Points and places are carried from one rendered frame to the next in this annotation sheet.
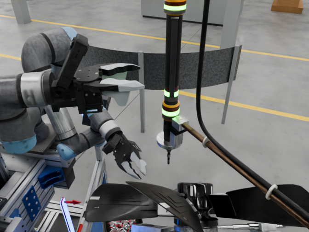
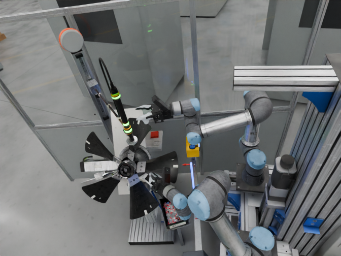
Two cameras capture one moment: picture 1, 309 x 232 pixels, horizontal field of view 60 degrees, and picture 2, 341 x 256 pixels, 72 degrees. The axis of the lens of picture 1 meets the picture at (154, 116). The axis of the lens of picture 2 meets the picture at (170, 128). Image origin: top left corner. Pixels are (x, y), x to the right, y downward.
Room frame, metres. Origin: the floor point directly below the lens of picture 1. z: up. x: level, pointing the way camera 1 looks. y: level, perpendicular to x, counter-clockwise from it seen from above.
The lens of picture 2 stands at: (1.54, 0.34, 2.49)
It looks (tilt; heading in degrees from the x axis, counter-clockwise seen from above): 44 degrees down; 187
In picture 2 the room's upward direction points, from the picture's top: 10 degrees counter-clockwise
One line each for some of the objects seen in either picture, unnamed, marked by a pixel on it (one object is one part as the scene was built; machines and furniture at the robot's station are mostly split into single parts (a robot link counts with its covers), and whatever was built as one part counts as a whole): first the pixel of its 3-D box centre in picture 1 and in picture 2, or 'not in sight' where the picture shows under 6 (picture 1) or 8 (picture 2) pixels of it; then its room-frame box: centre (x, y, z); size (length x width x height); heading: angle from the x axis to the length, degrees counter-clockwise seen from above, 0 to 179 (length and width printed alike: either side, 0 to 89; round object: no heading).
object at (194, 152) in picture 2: not in sight; (192, 146); (0.27, 0.33, 1.02); 0.16 x 0.10 x 0.11; 179
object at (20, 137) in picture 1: (17, 124); (190, 121); (0.52, 0.33, 1.54); 0.11 x 0.08 x 0.11; 4
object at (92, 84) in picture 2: not in sight; (93, 86); (0.04, -0.39, 1.54); 0.10 x 0.07 x 0.08; 34
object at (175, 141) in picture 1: (172, 129); (129, 134); (0.55, -0.05, 1.50); 0.09 x 0.07 x 0.10; 34
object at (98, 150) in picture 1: (98, 146); not in sight; (1.10, 0.31, 0.96); 0.03 x 0.03 x 0.20; 89
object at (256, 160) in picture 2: not in sight; (255, 161); (0.60, 0.73, 1.20); 0.13 x 0.12 x 0.14; 4
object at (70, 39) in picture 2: not in sight; (71, 40); (-0.04, -0.44, 1.88); 0.17 x 0.15 x 0.16; 89
